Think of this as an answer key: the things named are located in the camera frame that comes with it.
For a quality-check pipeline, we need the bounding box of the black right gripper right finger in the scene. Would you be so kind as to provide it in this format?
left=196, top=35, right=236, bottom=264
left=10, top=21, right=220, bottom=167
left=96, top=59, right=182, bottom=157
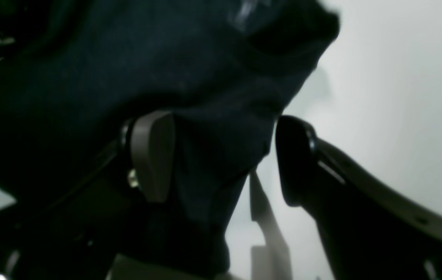
left=275, top=115, right=442, bottom=280

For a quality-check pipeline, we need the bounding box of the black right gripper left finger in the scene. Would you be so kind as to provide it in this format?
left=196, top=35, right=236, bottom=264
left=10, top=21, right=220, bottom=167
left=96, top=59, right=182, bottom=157
left=12, top=110, right=176, bottom=249

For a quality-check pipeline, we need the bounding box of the black T-shirt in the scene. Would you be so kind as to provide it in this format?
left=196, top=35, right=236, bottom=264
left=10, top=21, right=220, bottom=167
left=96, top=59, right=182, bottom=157
left=0, top=0, right=340, bottom=280

